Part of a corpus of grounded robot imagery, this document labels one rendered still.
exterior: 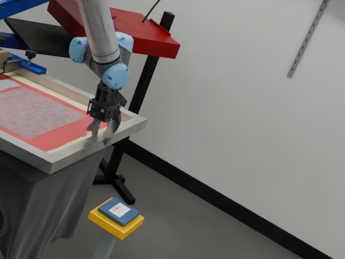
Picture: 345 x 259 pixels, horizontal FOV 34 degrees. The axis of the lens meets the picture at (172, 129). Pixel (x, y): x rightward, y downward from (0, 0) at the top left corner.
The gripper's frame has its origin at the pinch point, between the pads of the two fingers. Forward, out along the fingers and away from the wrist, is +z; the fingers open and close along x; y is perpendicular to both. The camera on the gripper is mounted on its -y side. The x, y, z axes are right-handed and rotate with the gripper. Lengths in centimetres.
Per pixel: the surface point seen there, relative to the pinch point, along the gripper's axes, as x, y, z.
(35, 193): -8.5, 18.6, 18.2
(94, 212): 12.7, 18.0, 14.9
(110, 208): 15.8, 14.5, 13.6
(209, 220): 2, -177, 111
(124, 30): -59, -113, -7
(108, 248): 18.5, 14.3, 26.9
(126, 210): 19.7, 10.8, 13.9
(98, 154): -8.0, -16.4, 14.8
